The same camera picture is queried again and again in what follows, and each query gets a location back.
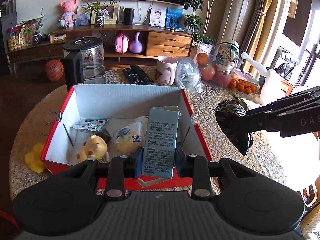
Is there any bread bun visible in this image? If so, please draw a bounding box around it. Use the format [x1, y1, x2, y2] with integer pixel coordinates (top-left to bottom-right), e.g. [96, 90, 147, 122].
[116, 121, 145, 155]

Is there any orange yellow squeeze toy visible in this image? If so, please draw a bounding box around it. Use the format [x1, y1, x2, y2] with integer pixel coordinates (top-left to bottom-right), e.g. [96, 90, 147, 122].
[76, 135, 107, 163]

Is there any small milk carton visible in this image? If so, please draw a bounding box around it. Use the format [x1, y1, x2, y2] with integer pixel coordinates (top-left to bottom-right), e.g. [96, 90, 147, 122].
[142, 106, 181, 179]

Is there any dark snack packet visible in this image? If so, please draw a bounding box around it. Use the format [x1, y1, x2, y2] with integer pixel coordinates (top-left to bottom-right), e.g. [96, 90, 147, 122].
[214, 100, 254, 156]

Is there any white sausage snack packet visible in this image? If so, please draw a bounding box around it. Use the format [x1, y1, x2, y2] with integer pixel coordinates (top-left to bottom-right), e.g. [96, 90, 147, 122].
[71, 118, 108, 132]

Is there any orange print snack bag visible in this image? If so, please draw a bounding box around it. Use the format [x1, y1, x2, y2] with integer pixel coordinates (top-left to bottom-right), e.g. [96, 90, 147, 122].
[135, 115, 149, 133]

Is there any white plastic bag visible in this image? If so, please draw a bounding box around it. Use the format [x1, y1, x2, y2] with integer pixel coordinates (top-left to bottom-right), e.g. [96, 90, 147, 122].
[241, 52, 285, 105]

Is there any pile of small tangerines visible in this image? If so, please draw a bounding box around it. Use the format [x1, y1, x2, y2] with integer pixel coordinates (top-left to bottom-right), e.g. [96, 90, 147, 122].
[228, 78, 257, 94]

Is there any green dish cloth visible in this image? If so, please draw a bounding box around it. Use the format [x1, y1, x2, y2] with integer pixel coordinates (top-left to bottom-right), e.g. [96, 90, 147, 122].
[233, 92, 261, 111]

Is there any red cardboard box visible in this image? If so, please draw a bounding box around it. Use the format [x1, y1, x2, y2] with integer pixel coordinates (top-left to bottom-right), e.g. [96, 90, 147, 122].
[41, 84, 212, 174]

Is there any clear glass fruit bowl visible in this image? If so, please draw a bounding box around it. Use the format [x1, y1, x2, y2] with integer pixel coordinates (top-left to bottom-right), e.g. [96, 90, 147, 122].
[194, 44, 243, 87]

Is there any yellow rubber duck toy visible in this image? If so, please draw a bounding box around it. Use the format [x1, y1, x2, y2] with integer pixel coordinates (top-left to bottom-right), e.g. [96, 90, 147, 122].
[24, 142, 46, 173]

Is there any black remote control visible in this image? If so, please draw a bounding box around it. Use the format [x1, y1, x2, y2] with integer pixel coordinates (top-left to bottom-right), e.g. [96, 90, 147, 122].
[130, 64, 153, 85]
[123, 68, 146, 85]

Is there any clear plastic zip bag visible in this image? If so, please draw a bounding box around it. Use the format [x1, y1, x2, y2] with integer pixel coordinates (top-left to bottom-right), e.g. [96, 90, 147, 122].
[174, 57, 203, 93]

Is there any pink ceramic mug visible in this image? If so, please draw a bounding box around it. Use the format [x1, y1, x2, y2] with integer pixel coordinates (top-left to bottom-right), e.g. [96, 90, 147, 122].
[155, 55, 178, 86]

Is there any yellow curtain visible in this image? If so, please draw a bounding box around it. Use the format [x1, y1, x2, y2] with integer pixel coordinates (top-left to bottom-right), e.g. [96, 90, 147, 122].
[240, 0, 273, 58]

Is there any glass electric kettle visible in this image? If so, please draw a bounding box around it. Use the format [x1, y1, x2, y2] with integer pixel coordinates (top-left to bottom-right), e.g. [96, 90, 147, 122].
[61, 37, 106, 90]

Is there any basketball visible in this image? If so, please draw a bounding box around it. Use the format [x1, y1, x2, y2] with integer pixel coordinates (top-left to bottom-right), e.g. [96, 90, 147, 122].
[45, 60, 64, 82]

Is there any purple vase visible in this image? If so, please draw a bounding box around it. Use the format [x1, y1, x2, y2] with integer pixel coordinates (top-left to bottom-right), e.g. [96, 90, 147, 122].
[129, 32, 143, 54]

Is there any wooden tv cabinet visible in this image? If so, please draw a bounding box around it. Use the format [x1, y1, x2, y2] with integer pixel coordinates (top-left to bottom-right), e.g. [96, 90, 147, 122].
[7, 24, 194, 64]

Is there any blue picture card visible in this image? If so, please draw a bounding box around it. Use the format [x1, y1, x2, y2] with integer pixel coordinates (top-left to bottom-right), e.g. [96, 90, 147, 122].
[165, 7, 183, 29]

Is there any potted green tree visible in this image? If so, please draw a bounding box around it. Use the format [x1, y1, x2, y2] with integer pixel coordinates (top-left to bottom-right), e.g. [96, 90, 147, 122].
[182, 0, 215, 45]

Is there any black speaker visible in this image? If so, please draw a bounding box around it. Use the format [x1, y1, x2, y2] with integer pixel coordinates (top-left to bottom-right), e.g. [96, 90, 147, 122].
[123, 8, 135, 25]

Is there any potted grass plant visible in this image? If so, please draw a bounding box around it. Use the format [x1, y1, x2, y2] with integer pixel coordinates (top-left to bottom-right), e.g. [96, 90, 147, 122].
[81, 0, 119, 28]

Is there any pink plush bear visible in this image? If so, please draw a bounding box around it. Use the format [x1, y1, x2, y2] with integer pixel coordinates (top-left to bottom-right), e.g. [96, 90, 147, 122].
[60, 0, 78, 28]

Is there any snack jar pink lid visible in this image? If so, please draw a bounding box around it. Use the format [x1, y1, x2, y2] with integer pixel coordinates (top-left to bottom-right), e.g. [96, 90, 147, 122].
[6, 27, 21, 51]

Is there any child portrait photo frame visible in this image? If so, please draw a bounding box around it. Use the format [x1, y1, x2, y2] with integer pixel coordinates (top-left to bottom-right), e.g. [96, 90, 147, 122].
[149, 8, 166, 27]

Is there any framed photo cream frame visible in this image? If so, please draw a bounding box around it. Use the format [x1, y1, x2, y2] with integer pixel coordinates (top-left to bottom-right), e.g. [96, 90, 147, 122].
[91, 3, 119, 27]

